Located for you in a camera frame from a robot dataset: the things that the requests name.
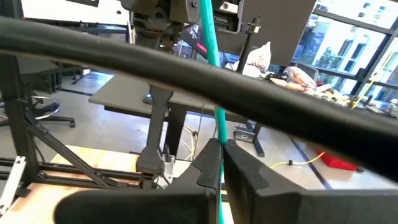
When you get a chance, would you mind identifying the white board panel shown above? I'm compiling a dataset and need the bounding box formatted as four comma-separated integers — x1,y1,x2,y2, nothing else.
21,0,131,26

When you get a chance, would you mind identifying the pink patterned object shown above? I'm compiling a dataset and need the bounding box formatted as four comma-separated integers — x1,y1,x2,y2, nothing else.
283,65,318,94

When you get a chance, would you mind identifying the black aluminium table frame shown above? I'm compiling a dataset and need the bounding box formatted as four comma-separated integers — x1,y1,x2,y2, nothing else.
0,52,142,190

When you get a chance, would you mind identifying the silver aluminium rail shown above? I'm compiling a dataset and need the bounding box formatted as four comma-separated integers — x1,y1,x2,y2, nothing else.
0,155,26,216

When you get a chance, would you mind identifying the white crumpled bag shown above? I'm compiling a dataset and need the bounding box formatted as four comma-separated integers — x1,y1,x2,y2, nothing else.
238,41,272,78

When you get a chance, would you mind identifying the yellow cable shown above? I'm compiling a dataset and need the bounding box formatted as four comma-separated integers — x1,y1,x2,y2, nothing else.
269,51,394,170

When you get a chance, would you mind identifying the dark grey monitor back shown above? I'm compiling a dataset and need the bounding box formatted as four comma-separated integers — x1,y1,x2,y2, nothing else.
239,0,317,74

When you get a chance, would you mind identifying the red floor bin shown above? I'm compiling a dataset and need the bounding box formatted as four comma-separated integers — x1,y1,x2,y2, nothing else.
315,148,360,172

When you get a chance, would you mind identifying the thick black sleeved cable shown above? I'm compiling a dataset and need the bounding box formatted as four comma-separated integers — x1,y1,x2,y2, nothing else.
0,16,398,184

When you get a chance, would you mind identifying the grey floor box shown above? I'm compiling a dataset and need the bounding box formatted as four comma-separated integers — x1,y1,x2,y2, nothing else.
233,124,259,144

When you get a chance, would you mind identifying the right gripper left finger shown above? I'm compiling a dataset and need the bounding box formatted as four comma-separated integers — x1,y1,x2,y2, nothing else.
53,138,223,224

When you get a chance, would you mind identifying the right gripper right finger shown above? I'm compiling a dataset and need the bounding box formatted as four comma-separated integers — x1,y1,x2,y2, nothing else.
223,139,398,224

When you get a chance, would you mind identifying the green cord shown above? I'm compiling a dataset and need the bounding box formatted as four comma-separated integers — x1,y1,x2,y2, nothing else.
198,0,229,224

